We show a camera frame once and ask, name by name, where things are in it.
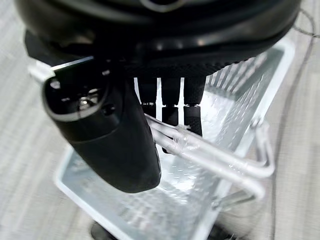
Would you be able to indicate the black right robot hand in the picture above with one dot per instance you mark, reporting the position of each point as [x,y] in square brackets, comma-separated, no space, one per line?
[155,37]

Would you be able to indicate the white plastic shopping basket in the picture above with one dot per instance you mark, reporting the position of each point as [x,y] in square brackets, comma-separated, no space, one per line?
[175,200]

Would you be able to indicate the dark robot foot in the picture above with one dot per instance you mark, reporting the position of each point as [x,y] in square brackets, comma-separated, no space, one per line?
[222,233]
[101,232]

